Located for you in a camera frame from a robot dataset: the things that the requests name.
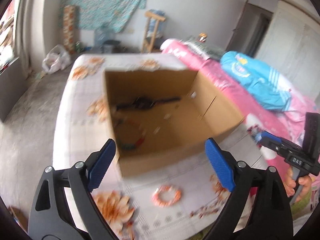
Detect teal floral wall cloth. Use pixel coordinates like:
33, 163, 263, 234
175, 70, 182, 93
58, 0, 147, 33

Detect brown cardboard box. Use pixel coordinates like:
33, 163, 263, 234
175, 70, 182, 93
103, 69, 244, 178

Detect pink floral blanket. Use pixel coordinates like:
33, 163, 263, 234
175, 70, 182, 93
160, 38, 318, 145

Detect black wrist watch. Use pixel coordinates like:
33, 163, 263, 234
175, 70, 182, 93
116, 96, 181, 111

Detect green fuzzy sleeve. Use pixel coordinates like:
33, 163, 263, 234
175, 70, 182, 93
291, 190, 317, 217

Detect red green bracelet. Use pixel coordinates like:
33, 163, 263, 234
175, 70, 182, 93
117, 121, 148, 151

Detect wooden stool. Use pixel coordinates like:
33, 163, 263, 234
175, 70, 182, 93
141, 9, 166, 53

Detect white plastic bag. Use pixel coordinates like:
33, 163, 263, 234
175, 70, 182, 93
42, 44, 71, 74

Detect orange pearl bead bracelet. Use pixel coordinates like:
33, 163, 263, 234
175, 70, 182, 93
151, 185, 183, 208

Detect patterned roll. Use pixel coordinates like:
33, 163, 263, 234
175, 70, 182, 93
62, 5, 75, 54

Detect dark grey cabinet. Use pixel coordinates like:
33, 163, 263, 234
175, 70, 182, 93
0, 57, 28, 122

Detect right hand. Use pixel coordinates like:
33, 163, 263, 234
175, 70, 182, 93
283, 167, 312, 201

